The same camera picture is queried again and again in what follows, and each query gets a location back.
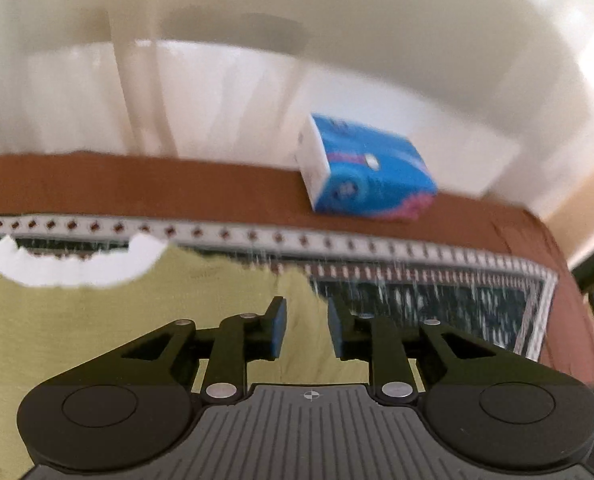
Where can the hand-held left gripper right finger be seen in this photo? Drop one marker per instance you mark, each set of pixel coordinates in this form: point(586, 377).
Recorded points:
point(335, 331)

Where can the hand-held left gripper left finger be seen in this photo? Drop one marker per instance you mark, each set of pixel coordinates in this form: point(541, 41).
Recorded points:
point(277, 329)

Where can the white curtain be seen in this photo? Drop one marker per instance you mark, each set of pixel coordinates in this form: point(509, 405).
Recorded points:
point(77, 100)

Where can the dark patterned woven mat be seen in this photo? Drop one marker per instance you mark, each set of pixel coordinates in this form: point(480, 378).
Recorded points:
point(427, 300)

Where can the green knit sweater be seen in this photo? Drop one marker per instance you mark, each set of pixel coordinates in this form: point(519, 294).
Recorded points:
point(102, 320)

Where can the blue tissue pack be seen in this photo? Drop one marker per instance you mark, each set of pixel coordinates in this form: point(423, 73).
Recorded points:
point(372, 170)

